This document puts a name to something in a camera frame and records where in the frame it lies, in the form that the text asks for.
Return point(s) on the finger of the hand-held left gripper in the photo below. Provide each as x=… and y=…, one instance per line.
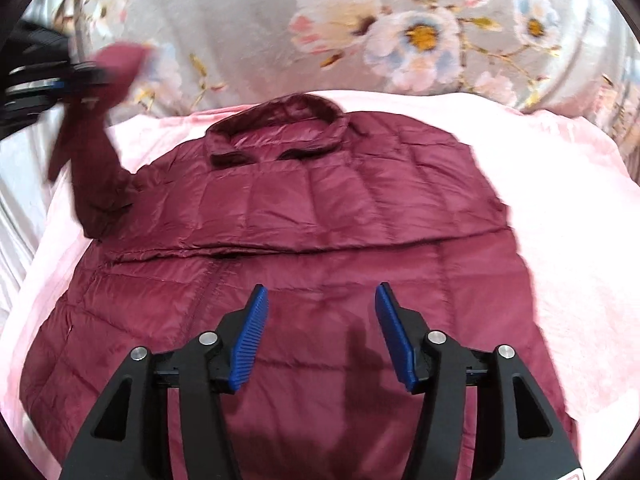
x=85, y=77

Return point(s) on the pink blanket with white bows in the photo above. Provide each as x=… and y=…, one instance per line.
x=575, y=270

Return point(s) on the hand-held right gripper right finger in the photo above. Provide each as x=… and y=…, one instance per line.
x=395, y=332

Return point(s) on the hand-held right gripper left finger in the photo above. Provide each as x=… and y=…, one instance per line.
x=248, y=332

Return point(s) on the grey floral quilt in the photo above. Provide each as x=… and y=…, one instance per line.
x=260, y=25

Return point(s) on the white satin bed sheet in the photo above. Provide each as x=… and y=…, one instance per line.
x=25, y=200

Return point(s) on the maroon puffer jacket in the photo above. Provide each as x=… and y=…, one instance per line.
x=300, y=210

